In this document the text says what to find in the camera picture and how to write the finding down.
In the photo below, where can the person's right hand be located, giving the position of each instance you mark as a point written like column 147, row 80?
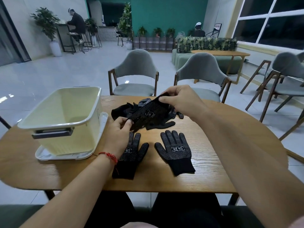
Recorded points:
column 190, row 102

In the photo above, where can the person's left hand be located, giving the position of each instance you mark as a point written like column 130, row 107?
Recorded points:
column 115, row 137

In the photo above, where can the person's left thumb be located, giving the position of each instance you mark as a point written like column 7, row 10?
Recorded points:
column 127, row 127

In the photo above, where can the person's right thumb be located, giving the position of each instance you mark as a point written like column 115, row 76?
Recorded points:
column 169, row 100

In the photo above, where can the black dotted work glove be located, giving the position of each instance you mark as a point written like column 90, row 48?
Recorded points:
column 174, row 150
column 129, row 159
column 148, row 113

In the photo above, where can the person's left forearm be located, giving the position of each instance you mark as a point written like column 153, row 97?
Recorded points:
column 71, row 194

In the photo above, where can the person's right forearm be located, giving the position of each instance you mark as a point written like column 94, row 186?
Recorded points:
column 244, row 159

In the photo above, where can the pile of black gloves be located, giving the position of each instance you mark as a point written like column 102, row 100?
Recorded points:
column 121, row 112

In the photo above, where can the white plastic basket lid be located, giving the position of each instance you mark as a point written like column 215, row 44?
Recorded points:
column 101, row 127

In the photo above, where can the grey upholstered wooden chair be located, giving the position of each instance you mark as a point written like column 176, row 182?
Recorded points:
column 287, row 66
column 135, row 65
column 201, row 68

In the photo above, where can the long wooden planter box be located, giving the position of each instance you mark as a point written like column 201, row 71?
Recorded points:
column 153, row 43

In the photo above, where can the cream plastic basket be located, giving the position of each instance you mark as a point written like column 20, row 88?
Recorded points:
column 68, row 111

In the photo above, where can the leaf pattern sofa backrest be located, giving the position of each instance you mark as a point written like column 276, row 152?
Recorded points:
column 206, row 43

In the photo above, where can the small green plant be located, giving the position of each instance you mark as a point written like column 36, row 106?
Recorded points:
column 142, row 31
column 157, row 32
column 170, row 32

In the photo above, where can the green sofa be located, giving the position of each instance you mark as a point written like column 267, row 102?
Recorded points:
column 228, row 62

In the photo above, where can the black sign stand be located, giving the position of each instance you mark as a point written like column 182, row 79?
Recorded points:
column 216, row 28

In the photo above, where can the tall green potted plant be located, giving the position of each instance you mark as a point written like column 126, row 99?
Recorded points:
column 125, row 22

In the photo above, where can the black bar stool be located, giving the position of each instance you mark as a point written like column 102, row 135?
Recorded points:
column 82, row 42
column 96, row 40

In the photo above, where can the person's black trousers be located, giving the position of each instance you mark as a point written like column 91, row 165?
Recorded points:
column 185, row 211

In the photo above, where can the white plant pot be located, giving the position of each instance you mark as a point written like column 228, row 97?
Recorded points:
column 55, row 48

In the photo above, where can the dark high table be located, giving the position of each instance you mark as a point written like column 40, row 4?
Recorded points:
column 62, row 35

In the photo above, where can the white framed window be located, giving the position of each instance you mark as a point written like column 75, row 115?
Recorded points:
column 270, row 21

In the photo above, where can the large leafy potted plant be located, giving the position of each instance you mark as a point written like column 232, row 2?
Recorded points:
column 46, row 21

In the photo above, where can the wooden chair frame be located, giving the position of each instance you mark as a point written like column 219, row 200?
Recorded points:
column 293, row 130

